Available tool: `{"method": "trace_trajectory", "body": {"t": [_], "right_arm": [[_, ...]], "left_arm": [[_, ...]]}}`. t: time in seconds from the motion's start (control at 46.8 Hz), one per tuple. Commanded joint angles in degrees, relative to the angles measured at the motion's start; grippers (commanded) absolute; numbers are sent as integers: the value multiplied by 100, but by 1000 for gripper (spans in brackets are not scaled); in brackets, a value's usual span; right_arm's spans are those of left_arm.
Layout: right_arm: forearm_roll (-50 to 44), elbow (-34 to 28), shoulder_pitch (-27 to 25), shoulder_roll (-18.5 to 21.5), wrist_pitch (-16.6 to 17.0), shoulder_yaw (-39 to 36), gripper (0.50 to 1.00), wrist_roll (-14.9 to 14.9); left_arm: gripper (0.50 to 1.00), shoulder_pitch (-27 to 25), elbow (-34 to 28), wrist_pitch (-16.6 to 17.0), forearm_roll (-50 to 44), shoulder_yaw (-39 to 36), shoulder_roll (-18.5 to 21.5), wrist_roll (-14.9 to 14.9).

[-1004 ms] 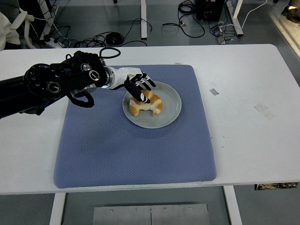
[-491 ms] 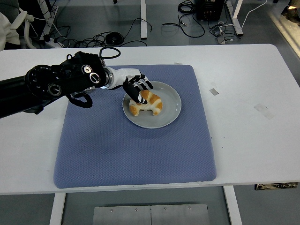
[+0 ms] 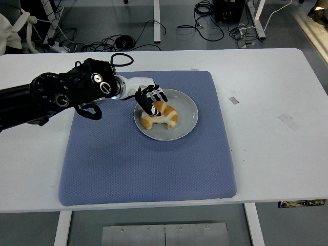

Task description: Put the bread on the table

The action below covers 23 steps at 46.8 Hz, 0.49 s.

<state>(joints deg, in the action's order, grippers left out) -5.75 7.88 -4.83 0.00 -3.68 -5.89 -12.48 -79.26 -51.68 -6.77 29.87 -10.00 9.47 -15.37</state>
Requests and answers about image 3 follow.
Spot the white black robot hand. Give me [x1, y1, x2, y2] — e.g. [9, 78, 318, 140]
[119, 76, 169, 117]

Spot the orange white croissant bread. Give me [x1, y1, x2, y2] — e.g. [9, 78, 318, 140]
[141, 100, 179, 131]

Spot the black round disc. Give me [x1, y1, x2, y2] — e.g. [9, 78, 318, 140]
[114, 35, 136, 49]

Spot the grey round plate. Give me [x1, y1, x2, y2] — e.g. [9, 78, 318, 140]
[133, 88, 199, 141]

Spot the blue quilted mat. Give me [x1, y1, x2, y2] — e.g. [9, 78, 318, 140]
[58, 70, 237, 207]

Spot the white power strip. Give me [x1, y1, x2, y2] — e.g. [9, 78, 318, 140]
[47, 37, 70, 53]

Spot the grey power adapter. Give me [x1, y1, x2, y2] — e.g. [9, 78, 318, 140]
[229, 28, 245, 41]

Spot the black equipment box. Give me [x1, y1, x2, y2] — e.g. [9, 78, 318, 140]
[214, 0, 243, 24]

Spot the white fabric bundle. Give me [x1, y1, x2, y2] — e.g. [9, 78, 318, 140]
[0, 9, 38, 54]

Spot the white desk leg with foot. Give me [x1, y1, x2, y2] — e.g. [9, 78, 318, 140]
[245, 0, 267, 40]

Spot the white table leg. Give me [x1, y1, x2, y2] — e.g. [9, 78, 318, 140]
[53, 210, 73, 246]
[243, 203, 266, 246]

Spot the person's foot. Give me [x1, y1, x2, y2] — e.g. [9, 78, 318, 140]
[307, 5, 328, 27]

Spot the dark mottled panel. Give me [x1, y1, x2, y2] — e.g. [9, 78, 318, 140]
[278, 199, 326, 209]

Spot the black cable tangle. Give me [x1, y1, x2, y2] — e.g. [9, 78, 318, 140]
[58, 27, 162, 54]

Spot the black looped cable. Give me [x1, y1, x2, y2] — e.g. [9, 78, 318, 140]
[133, 19, 168, 49]

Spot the white desk leg post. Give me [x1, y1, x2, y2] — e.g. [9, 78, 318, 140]
[153, 0, 162, 43]

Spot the black coiled cable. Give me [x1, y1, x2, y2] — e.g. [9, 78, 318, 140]
[176, 0, 225, 42]

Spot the white cable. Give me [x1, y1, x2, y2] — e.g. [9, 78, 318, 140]
[238, 0, 293, 31]

